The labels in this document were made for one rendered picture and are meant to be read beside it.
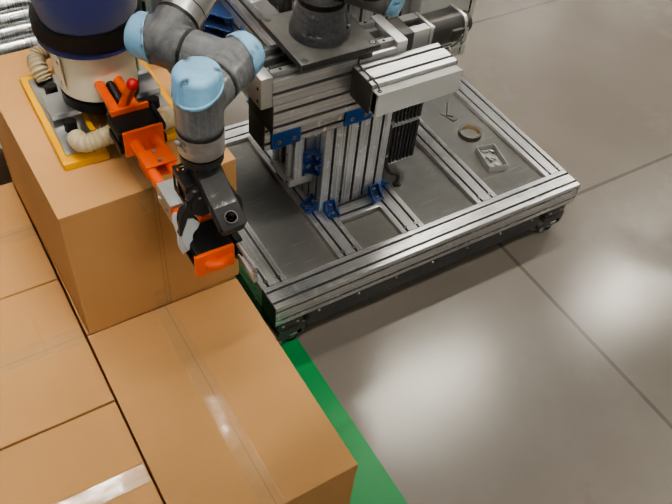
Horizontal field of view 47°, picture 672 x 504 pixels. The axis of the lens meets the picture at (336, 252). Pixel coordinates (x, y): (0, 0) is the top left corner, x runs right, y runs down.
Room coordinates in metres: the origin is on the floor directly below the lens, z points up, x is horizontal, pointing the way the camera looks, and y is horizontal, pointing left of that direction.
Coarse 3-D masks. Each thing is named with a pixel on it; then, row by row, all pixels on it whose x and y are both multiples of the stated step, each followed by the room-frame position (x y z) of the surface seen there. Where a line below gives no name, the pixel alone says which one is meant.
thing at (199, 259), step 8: (208, 216) 0.95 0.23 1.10; (200, 224) 0.93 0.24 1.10; (208, 224) 0.93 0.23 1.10; (200, 232) 0.91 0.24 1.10; (208, 232) 0.91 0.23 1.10; (216, 232) 0.91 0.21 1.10; (200, 240) 0.89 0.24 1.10; (208, 240) 0.89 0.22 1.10; (216, 240) 0.89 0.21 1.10; (224, 240) 0.89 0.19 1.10; (192, 248) 0.87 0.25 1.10; (200, 248) 0.87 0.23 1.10; (208, 248) 0.87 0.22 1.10; (216, 248) 0.87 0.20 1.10; (224, 248) 0.88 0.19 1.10; (232, 248) 0.88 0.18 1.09; (192, 256) 0.89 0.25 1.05; (200, 256) 0.85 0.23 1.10; (208, 256) 0.86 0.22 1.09; (216, 256) 0.87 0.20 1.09; (200, 264) 0.85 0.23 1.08; (232, 264) 0.88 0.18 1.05; (200, 272) 0.85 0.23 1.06; (208, 272) 0.86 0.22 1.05
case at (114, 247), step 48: (0, 96) 1.39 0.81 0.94; (48, 144) 1.25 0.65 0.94; (48, 192) 1.11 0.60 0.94; (96, 192) 1.12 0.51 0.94; (144, 192) 1.15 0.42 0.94; (48, 240) 1.21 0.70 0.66; (96, 240) 1.07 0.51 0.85; (144, 240) 1.14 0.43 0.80; (96, 288) 1.06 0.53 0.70; (144, 288) 1.13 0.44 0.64; (192, 288) 1.20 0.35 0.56
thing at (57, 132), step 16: (32, 80) 1.44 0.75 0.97; (48, 80) 1.44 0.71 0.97; (32, 96) 1.38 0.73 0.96; (48, 128) 1.28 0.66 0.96; (64, 128) 1.28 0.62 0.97; (80, 128) 1.29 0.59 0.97; (64, 144) 1.23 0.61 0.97; (64, 160) 1.19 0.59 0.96; (80, 160) 1.19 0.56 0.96; (96, 160) 1.21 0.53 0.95
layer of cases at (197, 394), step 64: (0, 192) 1.47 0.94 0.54; (0, 256) 1.24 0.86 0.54; (0, 320) 1.05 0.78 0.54; (64, 320) 1.07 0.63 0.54; (128, 320) 1.09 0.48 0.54; (192, 320) 1.12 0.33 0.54; (256, 320) 1.14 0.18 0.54; (0, 384) 0.88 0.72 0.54; (64, 384) 0.90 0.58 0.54; (128, 384) 0.92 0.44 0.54; (192, 384) 0.94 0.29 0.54; (256, 384) 0.96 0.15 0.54; (0, 448) 0.73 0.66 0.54; (64, 448) 0.74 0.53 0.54; (128, 448) 0.76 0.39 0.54; (192, 448) 0.78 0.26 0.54; (256, 448) 0.80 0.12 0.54; (320, 448) 0.81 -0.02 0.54
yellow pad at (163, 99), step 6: (144, 66) 1.55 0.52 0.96; (150, 72) 1.52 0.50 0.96; (156, 78) 1.51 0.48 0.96; (162, 90) 1.46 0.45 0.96; (150, 96) 1.40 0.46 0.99; (156, 96) 1.40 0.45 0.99; (162, 96) 1.43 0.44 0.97; (168, 96) 1.44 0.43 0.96; (138, 102) 1.40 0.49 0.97; (150, 102) 1.38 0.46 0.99; (156, 102) 1.38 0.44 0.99; (162, 102) 1.41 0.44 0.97; (168, 102) 1.42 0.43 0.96; (156, 108) 1.38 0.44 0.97; (168, 132) 1.32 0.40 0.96; (174, 132) 1.32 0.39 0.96; (168, 138) 1.31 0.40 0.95; (174, 138) 1.31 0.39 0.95
